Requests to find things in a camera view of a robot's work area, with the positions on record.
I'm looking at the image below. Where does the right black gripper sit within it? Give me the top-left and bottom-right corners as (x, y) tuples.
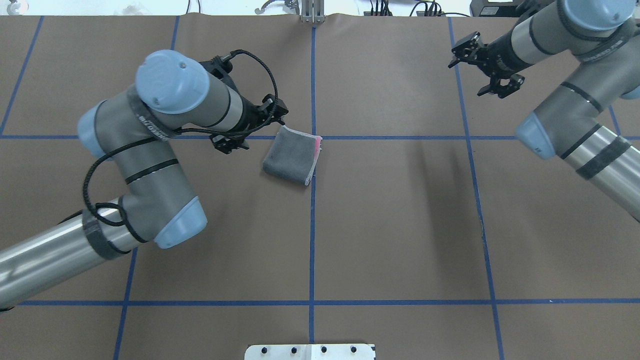
(448, 30), (526, 99)

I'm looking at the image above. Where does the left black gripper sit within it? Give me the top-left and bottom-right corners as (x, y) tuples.
(240, 95), (290, 136)

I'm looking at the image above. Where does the pink and grey towel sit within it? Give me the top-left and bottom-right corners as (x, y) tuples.
(262, 125), (323, 186)

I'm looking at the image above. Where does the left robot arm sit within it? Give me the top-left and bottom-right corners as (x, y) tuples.
(0, 49), (288, 312)

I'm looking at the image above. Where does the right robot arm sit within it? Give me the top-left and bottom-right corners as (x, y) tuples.
(448, 0), (640, 220)

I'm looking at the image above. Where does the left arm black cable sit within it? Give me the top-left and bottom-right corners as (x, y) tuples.
(82, 49), (279, 228)

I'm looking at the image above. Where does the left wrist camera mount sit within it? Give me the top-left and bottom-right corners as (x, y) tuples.
(199, 54), (235, 87)

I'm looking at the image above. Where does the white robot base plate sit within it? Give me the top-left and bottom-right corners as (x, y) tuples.
(244, 342), (377, 360)

